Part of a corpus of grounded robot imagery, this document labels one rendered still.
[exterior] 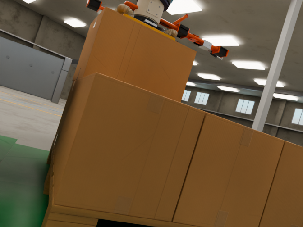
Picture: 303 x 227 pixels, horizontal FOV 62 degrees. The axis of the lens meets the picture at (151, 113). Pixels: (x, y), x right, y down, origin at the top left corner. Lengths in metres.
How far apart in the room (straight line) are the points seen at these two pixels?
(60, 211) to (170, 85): 0.97
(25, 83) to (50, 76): 0.10
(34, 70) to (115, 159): 0.59
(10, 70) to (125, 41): 0.58
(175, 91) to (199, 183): 0.73
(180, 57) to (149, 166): 0.87
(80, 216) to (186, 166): 0.37
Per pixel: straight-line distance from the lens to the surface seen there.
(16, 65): 1.20
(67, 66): 1.19
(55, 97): 1.19
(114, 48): 1.39
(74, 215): 0.83
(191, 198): 0.94
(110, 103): 0.76
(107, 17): 1.40
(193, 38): 1.78
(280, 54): 4.67
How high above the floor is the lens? 0.46
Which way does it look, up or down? 1 degrees up
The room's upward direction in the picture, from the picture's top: 18 degrees clockwise
